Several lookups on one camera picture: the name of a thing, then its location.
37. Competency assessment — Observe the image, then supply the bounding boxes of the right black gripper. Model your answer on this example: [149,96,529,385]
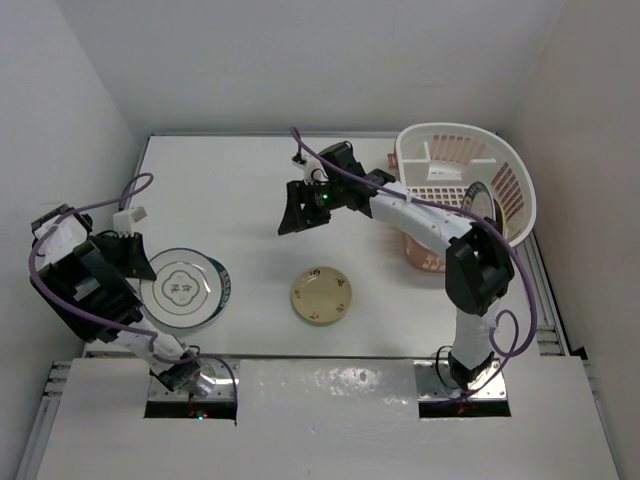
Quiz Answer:
[280,178,344,234]

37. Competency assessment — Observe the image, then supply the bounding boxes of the patterned white plate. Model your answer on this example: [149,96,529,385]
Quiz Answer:
[139,248,222,329]

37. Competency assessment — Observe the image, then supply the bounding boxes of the beige plate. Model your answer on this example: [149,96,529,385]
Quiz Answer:
[290,266,353,326]

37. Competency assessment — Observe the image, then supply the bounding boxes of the green red rimmed plate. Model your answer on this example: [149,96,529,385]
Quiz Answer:
[202,256,232,325]

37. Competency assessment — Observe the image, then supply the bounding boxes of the dark rimmed plate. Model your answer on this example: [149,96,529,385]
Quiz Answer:
[462,181,497,221]

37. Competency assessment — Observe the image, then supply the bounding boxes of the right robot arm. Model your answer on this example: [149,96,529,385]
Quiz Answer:
[278,141,514,389]

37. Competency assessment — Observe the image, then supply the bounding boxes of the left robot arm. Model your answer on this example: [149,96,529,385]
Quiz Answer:
[30,204,202,395]

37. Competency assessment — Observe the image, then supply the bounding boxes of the white pink dish rack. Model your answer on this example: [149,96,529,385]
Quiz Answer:
[388,123,537,247]

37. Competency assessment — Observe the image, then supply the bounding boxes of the brown plate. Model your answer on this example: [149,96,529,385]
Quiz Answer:
[493,199,506,237]

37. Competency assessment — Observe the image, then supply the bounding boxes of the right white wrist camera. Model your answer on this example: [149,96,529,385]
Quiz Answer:
[292,153,328,184]

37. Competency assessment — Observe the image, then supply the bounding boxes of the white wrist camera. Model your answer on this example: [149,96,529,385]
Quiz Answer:
[292,153,328,184]
[113,206,147,237]

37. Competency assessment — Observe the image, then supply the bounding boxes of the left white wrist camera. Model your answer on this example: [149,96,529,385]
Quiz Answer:
[113,206,147,237]

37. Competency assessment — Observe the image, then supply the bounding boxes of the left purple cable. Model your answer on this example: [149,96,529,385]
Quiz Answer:
[27,173,239,401]

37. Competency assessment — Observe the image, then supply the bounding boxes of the purple cable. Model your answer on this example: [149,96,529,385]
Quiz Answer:
[27,173,239,401]
[289,126,537,401]

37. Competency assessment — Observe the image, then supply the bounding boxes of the left metal mounting bracket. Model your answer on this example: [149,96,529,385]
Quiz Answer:
[147,361,239,403]

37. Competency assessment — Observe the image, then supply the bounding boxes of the metal mounting bracket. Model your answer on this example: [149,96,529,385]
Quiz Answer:
[147,361,239,403]
[413,358,508,403]

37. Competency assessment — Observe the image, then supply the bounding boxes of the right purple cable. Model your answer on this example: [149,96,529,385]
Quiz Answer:
[289,126,537,401]

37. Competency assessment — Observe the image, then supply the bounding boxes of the right metal mounting bracket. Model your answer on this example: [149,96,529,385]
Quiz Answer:
[413,358,508,403]

